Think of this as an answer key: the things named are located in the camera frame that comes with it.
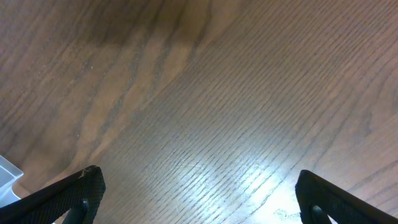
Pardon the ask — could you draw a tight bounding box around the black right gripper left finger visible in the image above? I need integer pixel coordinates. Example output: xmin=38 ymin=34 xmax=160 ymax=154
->
xmin=1 ymin=166 xmax=106 ymax=224

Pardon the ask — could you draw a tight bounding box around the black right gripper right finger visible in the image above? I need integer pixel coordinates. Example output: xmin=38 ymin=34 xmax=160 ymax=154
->
xmin=295 ymin=170 xmax=397 ymax=224

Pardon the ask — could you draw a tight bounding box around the clear plastic storage bin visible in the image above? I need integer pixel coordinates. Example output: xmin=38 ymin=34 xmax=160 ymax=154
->
xmin=0 ymin=156 xmax=24 ymax=208

